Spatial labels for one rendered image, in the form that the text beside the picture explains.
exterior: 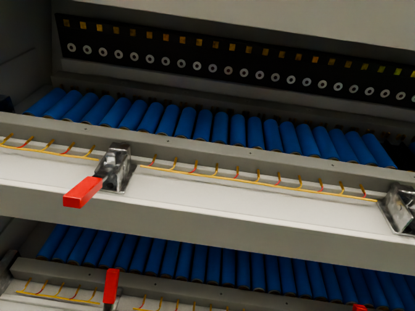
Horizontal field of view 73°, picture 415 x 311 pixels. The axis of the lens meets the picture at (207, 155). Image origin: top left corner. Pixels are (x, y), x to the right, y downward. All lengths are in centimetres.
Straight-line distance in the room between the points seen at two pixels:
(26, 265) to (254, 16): 38
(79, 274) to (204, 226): 20
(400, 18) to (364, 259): 20
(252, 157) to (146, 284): 21
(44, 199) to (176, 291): 19
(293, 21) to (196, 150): 14
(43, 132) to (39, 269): 18
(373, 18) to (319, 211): 16
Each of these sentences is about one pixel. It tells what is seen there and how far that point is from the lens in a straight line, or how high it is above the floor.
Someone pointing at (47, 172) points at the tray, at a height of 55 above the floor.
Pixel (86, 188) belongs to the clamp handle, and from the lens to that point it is 21.
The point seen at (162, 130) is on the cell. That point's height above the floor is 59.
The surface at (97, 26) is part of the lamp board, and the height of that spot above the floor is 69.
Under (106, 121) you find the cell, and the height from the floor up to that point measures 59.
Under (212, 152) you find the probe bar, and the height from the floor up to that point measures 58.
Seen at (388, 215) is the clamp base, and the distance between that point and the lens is 32.
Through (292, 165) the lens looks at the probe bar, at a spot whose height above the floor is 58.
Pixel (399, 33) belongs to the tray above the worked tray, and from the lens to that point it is 27.
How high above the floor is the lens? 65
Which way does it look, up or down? 16 degrees down
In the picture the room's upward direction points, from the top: 8 degrees clockwise
